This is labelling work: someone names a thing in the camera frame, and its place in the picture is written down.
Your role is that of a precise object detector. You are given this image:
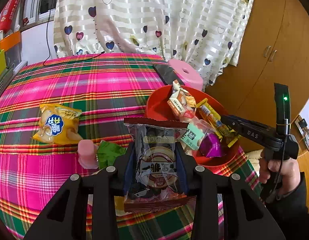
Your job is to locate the gold rice bar packet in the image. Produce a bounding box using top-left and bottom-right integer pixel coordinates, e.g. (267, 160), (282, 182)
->
(196, 98), (240, 148)

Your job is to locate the purple snack packet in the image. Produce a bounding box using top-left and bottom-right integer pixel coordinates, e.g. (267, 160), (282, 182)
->
(199, 133), (222, 158)

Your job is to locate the dark plum snack packet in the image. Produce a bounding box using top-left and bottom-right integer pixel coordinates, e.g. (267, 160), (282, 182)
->
(123, 118), (190, 213)

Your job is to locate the clear peanut snack bag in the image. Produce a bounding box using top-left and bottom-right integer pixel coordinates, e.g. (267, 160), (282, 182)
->
(177, 117), (215, 156)

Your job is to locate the orange white snack bag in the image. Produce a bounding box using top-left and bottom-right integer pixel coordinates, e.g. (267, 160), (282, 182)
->
(168, 80), (196, 122)

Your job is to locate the pink jelly cup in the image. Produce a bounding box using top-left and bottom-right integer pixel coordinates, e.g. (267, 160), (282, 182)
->
(77, 139), (98, 169)

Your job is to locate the green pea snack bag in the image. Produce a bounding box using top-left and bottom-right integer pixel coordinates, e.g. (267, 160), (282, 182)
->
(96, 141), (126, 170)

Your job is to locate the yellow chip snack bag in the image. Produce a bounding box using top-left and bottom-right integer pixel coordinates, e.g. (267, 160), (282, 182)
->
(32, 103), (83, 145)

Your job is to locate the person's right hand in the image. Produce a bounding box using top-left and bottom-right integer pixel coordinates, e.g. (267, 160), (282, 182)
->
(259, 150), (301, 195)

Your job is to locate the pink plastic stool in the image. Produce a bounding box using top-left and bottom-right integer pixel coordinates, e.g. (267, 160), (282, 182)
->
(168, 59), (203, 90)

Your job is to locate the red round plastic basket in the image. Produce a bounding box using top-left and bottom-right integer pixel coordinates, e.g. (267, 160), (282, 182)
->
(145, 86), (243, 173)

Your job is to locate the black smartphone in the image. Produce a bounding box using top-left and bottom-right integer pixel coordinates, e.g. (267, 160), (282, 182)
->
(153, 64), (184, 85)

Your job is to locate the wooden wardrobe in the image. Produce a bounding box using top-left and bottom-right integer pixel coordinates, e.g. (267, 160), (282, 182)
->
(204, 0), (309, 213)

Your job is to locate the heart pattern white curtain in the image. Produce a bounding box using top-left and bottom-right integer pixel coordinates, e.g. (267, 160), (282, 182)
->
(54, 0), (254, 85)

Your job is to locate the pink plaid tablecloth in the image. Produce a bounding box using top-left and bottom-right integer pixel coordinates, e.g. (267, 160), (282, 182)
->
(0, 52), (263, 240)

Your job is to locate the black patterned tray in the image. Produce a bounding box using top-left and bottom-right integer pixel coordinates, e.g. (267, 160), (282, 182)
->
(0, 68), (13, 97)

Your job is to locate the orange storage box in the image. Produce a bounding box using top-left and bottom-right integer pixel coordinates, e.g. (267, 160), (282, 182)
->
(0, 31), (21, 51)

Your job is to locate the red gift bag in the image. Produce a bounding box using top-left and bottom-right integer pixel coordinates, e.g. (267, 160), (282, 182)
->
(0, 0), (20, 33)

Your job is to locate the black power cable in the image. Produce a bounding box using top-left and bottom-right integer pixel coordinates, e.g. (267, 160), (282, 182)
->
(42, 0), (106, 67)

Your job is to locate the window frame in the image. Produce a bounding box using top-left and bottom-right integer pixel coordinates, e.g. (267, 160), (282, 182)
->
(18, 0), (57, 30)

